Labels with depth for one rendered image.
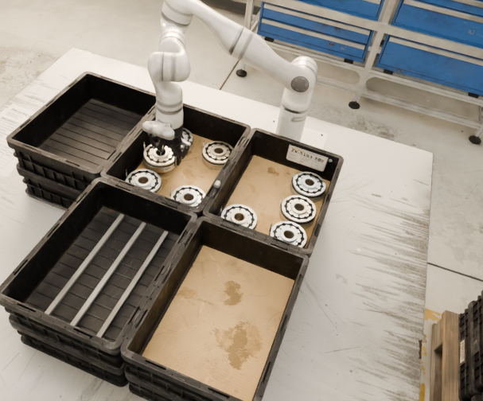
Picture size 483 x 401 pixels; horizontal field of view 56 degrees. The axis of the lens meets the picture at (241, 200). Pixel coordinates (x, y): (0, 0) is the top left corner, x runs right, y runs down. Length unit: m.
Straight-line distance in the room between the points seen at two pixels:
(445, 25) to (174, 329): 2.43
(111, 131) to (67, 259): 0.50
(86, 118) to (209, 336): 0.86
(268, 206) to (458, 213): 1.69
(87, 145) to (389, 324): 1.05
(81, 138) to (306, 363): 0.96
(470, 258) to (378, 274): 1.26
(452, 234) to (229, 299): 1.79
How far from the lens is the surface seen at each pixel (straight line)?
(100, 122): 1.60
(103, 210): 1.33
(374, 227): 1.58
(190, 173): 1.41
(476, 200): 3.01
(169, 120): 1.25
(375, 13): 3.02
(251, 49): 1.42
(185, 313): 1.13
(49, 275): 1.23
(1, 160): 1.72
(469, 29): 3.06
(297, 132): 1.57
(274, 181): 1.42
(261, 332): 1.13
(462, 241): 2.73
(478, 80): 3.22
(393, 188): 1.74
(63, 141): 1.55
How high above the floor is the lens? 1.83
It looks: 48 degrees down
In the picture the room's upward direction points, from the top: 10 degrees clockwise
